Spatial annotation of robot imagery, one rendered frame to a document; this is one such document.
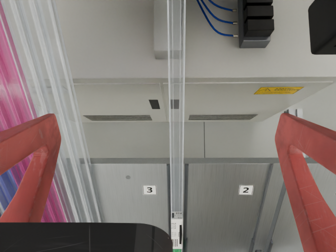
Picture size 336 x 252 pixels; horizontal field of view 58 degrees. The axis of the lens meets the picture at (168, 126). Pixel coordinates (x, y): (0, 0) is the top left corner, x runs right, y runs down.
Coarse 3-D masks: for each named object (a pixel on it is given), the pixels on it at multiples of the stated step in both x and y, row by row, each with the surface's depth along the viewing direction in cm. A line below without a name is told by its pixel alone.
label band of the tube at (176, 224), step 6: (174, 222) 36; (180, 222) 36; (174, 228) 37; (180, 228) 37; (174, 234) 38; (180, 234) 38; (174, 240) 38; (180, 240) 38; (174, 246) 39; (180, 246) 39
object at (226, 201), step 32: (96, 160) 33; (128, 160) 33; (160, 160) 33; (192, 160) 33; (224, 160) 33; (256, 160) 33; (128, 192) 35; (160, 192) 35; (192, 192) 35; (224, 192) 35; (256, 192) 35; (320, 192) 35; (160, 224) 38; (192, 224) 38; (224, 224) 38; (256, 224) 38; (288, 224) 38
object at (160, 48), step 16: (160, 0) 55; (208, 0) 56; (240, 0) 56; (256, 0) 52; (272, 0) 52; (160, 16) 54; (240, 16) 56; (256, 16) 52; (272, 16) 52; (160, 32) 54; (240, 32) 56; (256, 32) 53; (160, 48) 54; (288, 112) 86
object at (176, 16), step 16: (176, 0) 22; (176, 16) 23; (176, 32) 23; (176, 48) 24; (176, 64) 25; (176, 80) 26; (176, 96) 26; (176, 112) 27; (176, 128) 28; (176, 144) 30; (176, 160) 31; (176, 176) 32; (176, 192) 33; (176, 208) 35
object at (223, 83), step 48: (96, 0) 60; (144, 0) 60; (192, 0) 59; (288, 0) 59; (96, 48) 59; (144, 48) 58; (192, 48) 58; (240, 48) 58; (288, 48) 58; (96, 96) 71; (144, 96) 71; (192, 96) 71; (240, 96) 71; (288, 96) 71
